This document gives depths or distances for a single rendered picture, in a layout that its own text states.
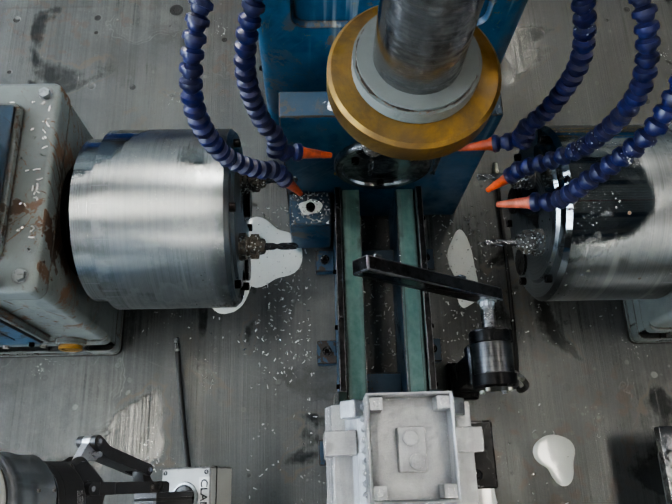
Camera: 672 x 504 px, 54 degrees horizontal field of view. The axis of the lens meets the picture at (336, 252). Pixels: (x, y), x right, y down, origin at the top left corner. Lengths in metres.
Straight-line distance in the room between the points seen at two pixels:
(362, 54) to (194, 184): 0.28
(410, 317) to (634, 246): 0.34
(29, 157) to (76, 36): 0.59
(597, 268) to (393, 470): 0.37
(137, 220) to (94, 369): 0.40
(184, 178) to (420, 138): 0.32
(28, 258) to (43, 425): 0.41
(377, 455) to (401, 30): 0.47
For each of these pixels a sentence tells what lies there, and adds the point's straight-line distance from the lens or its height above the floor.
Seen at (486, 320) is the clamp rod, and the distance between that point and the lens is 0.93.
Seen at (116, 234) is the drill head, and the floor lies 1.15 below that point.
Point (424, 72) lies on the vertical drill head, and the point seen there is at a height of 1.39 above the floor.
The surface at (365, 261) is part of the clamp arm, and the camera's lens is 0.78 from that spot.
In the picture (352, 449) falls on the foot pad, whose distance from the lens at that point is 0.83.
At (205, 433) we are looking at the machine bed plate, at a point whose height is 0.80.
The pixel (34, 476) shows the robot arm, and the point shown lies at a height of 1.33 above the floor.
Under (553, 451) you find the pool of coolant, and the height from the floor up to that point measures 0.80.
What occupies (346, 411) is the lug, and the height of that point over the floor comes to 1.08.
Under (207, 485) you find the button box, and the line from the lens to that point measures 0.84.
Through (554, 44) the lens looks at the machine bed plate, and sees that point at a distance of 1.47.
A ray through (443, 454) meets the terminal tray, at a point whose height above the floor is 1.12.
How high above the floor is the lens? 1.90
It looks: 70 degrees down
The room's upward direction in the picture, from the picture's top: 4 degrees clockwise
